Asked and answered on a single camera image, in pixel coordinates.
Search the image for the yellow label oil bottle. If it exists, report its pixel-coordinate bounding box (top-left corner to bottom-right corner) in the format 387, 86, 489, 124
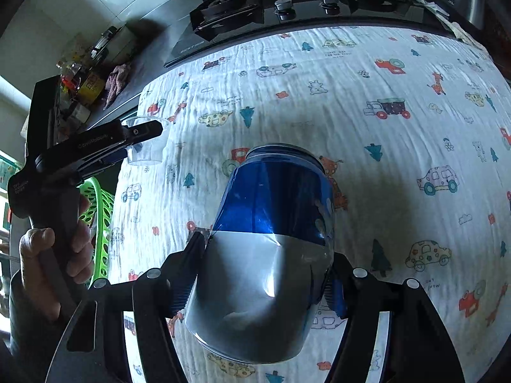
76, 68, 106, 104

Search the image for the dark sauce bottle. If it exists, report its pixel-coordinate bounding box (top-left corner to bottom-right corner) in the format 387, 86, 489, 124
90, 26, 118, 68

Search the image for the purple rag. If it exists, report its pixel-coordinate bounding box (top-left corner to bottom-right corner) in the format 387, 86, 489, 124
103, 63, 132, 110

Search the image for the black gas stove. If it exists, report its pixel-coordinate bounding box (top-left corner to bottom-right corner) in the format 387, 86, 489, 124
164, 0, 440, 68

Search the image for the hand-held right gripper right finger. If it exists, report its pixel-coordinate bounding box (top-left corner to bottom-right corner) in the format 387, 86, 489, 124
323, 252, 466, 383

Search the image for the printed tablecloth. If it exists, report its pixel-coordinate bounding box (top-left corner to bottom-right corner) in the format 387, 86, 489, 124
108, 24, 511, 383

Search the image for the person's left forearm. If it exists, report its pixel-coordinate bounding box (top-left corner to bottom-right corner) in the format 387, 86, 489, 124
0, 269, 60, 383

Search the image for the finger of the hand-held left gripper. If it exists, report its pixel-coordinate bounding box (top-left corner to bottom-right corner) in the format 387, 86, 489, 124
82, 149, 128, 176
122, 120, 164, 144

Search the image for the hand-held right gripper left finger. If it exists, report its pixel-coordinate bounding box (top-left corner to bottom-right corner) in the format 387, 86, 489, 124
44, 231, 208, 383

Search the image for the blue silver can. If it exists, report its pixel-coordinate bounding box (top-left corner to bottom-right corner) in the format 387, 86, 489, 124
184, 145, 336, 364

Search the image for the green plastic basket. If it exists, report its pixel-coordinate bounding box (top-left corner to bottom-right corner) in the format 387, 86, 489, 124
78, 177, 116, 282

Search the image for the clear plastic cup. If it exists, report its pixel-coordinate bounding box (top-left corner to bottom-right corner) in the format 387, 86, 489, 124
120, 115, 168, 166

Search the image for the person's left hand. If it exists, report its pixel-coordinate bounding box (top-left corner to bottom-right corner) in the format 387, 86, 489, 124
19, 197, 94, 320

